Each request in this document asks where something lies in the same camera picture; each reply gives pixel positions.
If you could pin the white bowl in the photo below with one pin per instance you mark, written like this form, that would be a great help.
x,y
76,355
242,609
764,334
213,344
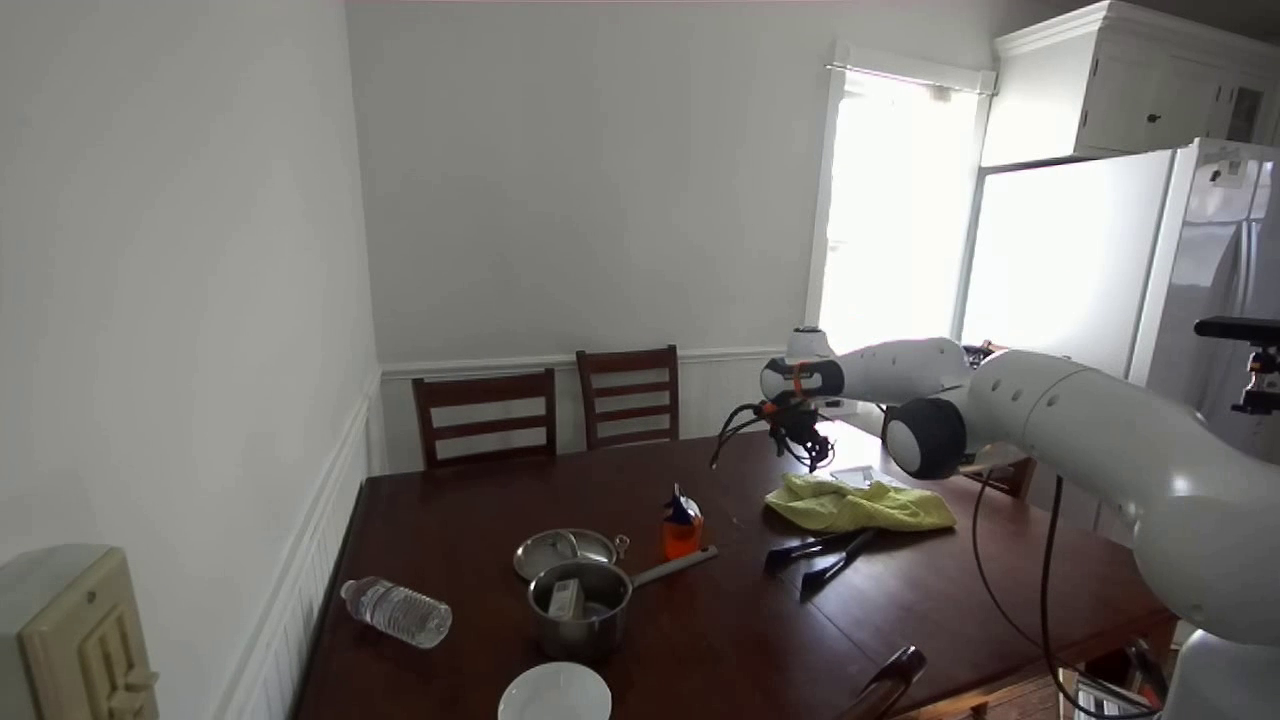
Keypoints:
x,y
554,693

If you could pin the bright window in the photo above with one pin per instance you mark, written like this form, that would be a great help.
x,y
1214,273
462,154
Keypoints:
x,y
895,200

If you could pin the beige light switch plate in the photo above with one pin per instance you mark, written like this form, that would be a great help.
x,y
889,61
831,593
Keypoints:
x,y
81,640

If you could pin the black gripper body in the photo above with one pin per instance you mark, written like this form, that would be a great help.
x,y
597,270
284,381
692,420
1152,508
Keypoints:
x,y
797,415

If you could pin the clear plastic bottle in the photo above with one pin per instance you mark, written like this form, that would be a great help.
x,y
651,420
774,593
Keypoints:
x,y
402,614

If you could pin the black camera on mount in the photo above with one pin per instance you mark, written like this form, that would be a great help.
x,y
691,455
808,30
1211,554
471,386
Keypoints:
x,y
1243,329

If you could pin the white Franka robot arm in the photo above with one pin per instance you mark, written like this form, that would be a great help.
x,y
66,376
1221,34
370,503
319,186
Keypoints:
x,y
1095,427

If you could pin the grey block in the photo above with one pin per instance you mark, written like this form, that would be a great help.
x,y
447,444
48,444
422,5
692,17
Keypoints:
x,y
566,601

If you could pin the white wall cabinet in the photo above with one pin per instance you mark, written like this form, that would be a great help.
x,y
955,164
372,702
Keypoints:
x,y
1146,95

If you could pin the dark wooden chair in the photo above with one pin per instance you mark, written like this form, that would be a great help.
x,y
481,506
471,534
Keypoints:
x,y
625,363
1002,470
481,386

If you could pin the green checked towel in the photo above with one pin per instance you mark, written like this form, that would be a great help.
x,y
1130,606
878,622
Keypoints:
x,y
865,508

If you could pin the orange cup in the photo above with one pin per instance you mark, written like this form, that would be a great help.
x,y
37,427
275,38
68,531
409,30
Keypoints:
x,y
680,537

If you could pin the white refrigerator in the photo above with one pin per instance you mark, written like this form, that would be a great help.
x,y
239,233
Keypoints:
x,y
1064,253

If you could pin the black tongs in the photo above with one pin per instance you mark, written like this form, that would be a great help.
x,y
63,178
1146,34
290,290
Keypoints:
x,y
792,544

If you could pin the metal pot lid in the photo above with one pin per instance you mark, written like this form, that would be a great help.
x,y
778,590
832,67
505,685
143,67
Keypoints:
x,y
562,550

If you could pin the metal saucepan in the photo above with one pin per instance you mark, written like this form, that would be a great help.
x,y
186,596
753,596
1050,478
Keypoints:
x,y
600,629

